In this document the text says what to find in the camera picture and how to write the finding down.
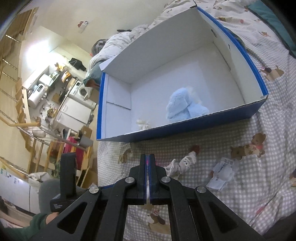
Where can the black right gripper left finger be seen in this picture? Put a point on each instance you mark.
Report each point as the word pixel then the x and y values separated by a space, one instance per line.
pixel 100 213

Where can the white rice cooker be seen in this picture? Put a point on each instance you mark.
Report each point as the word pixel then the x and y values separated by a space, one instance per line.
pixel 36 95

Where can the person's left hand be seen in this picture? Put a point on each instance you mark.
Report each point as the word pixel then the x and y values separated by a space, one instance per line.
pixel 51 217

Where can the small cream plush toy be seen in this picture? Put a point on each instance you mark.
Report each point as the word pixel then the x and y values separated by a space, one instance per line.
pixel 142 124

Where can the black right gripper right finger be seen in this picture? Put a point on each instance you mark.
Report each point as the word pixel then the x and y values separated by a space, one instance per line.
pixel 195 213

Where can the teal pillow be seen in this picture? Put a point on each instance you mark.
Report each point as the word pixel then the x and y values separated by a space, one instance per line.
pixel 280 17

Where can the crumpled white paper tag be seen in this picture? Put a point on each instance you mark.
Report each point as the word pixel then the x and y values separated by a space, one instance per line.
pixel 222 173

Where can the white kitchen cabinet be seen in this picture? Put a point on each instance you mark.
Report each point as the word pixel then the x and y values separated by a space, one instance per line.
pixel 72 115

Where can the wooden stair railing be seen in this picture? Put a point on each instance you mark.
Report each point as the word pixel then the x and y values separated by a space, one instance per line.
pixel 20 151

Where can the blue white cardboard box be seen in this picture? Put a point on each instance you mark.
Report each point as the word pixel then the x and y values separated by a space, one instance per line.
pixel 190 49

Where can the light blue plush toy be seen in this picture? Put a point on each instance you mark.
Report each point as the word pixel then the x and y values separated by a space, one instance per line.
pixel 184 104

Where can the green sleeve forearm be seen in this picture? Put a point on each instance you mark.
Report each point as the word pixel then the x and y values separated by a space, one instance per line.
pixel 25 233

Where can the patterned rolled sock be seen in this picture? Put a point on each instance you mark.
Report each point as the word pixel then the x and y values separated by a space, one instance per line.
pixel 177 169

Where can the checkered dog print bedsheet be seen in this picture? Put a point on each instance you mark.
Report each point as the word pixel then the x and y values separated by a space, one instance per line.
pixel 262 190

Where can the white washing machine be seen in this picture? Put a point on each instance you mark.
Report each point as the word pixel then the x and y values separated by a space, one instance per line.
pixel 81 94

